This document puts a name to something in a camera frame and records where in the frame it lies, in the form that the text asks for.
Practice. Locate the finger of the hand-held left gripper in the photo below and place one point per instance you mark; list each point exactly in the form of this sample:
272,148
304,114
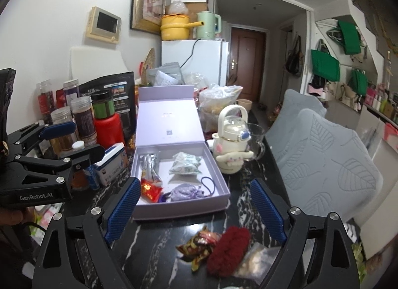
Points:
90,154
59,129

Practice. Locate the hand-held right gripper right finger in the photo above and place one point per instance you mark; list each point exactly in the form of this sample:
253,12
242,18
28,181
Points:
269,211

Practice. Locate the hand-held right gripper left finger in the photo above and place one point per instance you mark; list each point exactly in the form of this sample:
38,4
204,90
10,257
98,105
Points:
122,211

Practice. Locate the red foil packet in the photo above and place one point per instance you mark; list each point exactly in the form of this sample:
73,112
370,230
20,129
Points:
151,191

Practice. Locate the clear zip bag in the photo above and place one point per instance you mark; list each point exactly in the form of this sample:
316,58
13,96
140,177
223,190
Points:
258,259

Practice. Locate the silver foil packets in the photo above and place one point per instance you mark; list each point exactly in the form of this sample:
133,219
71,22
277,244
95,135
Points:
150,164

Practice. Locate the dark red knitted scrunchie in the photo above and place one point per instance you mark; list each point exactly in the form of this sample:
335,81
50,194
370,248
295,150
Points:
227,251

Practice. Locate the leaf print fabric pouch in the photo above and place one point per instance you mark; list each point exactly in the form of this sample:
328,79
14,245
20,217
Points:
185,166

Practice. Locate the brown orange candy wrappers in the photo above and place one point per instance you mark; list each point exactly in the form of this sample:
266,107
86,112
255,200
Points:
199,245

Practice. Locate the lavender gift box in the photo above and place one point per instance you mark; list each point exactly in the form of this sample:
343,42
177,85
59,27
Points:
169,115

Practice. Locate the person's left hand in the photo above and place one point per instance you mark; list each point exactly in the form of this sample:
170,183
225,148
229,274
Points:
12,214

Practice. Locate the blue white medicine box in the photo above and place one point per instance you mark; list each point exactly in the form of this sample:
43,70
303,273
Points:
113,164

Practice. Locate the clear jar with brown contents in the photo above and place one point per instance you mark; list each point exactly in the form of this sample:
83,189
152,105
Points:
84,121

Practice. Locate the red bottle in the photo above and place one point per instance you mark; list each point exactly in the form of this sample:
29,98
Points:
108,130

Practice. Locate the clear jar with red contents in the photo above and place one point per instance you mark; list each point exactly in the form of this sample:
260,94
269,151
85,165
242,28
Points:
46,99

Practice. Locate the clear jar with purple contents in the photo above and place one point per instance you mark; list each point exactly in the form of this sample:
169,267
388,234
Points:
71,91

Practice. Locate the green jar with black lid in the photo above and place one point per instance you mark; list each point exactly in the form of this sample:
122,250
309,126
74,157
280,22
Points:
102,105

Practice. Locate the grey leaf pattern chair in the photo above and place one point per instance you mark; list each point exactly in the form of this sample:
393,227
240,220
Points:
292,105
326,164

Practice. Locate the black printed bag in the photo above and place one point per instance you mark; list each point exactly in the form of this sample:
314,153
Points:
124,87

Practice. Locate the glass mug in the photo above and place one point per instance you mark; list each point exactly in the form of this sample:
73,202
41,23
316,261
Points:
257,135

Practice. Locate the cream cartoon water bottle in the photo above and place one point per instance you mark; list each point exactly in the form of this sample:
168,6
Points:
231,140

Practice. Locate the woven straw mat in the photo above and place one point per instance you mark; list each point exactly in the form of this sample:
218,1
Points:
148,62

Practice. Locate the beige cup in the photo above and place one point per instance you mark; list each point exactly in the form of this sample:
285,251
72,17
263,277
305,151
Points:
244,105

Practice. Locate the grey plastic parcel bag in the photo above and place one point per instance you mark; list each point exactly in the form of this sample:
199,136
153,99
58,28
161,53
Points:
164,73

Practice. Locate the clear plastic food bag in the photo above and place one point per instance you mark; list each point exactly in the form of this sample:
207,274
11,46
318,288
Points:
217,102

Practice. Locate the white cabinet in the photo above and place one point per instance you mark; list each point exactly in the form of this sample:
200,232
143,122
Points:
373,133

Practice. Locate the yellow pot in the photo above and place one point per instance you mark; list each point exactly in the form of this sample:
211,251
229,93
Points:
174,28

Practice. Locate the brown door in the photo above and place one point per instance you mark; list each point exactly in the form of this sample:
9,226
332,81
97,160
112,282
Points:
248,59

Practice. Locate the white fridge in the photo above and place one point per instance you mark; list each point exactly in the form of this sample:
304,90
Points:
211,59

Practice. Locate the dark hanging handbag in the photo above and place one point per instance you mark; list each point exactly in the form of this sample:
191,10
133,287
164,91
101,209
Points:
293,59

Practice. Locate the green tote bag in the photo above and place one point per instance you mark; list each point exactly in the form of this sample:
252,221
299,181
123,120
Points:
360,82
325,65
348,37

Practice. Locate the row of bottles and jars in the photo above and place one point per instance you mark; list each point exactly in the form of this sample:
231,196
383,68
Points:
382,102

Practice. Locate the clear bag in pot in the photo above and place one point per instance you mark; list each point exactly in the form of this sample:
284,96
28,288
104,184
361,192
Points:
178,8

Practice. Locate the green electric kettle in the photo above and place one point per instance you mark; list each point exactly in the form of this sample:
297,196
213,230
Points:
206,26

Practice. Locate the cardboard box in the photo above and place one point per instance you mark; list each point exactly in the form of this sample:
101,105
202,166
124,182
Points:
196,6

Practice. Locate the cream wall intercom panel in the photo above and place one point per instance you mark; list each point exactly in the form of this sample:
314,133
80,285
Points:
104,23

